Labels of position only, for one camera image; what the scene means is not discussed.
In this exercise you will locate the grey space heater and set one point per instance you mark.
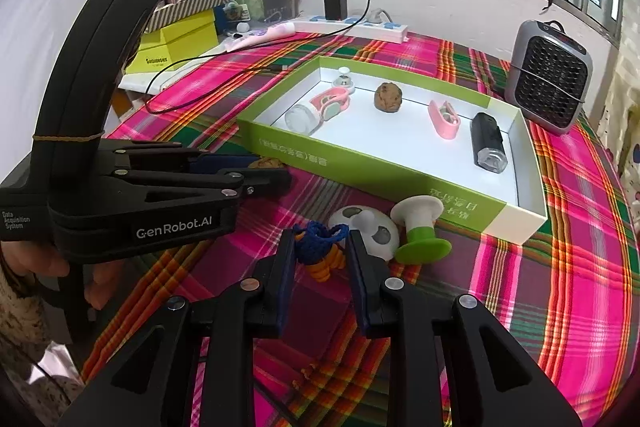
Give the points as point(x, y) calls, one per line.
point(547, 82)

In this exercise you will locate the yellow green cardboard box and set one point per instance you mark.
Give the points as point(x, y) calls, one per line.
point(180, 42)

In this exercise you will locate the black bike light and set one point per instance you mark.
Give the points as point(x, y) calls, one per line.
point(487, 142)

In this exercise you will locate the black charger plug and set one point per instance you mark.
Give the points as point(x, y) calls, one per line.
point(336, 6)

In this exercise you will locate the white handheld massager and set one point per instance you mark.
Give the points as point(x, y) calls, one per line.
point(380, 232)

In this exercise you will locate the large brown walnut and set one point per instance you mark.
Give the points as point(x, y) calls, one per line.
point(389, 97)

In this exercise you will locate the small brown walnut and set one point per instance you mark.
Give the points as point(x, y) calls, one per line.
point(267, 163)

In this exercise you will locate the heart print curtain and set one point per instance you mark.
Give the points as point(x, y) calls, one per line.
point(625, 132)

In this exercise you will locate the green white cardboard box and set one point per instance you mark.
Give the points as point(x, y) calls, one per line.
point(400, 142)

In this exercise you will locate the pink plaid blanket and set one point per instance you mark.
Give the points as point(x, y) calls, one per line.
point(550, 282)

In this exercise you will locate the clear plastic storage bin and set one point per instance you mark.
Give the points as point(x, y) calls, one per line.
point(270, 2)

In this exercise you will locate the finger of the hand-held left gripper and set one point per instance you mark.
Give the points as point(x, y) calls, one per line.
point(260, 184)
point(220, 164)

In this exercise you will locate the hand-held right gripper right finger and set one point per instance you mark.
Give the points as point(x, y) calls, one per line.
point(356, 277)

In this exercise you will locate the white green roller massager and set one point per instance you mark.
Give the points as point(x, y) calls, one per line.
point(420, 237)

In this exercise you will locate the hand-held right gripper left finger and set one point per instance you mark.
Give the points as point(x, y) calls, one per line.
point(286, 277)

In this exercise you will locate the yellow rubber band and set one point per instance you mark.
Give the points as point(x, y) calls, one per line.
point(65, 138)

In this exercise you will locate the pink white tube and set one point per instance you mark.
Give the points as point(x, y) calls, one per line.
point(265, 34)

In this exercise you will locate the small white knob gadget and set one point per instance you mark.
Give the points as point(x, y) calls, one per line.
point(344, 81)

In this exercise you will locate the small clear plastic jar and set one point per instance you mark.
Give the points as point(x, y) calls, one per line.
point(301, 119)

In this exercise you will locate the white power strip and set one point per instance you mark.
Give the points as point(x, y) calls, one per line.
point(370, 29)

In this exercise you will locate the white side table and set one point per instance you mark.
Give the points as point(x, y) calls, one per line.
point(145, 82)

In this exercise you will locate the person's left hand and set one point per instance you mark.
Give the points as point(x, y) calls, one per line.
point(35, 259)

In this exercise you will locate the blue orange knitted charm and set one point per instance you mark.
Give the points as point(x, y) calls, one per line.
point(320, 237)

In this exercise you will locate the striped cardboard box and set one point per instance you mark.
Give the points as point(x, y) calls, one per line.
point(190, 7)

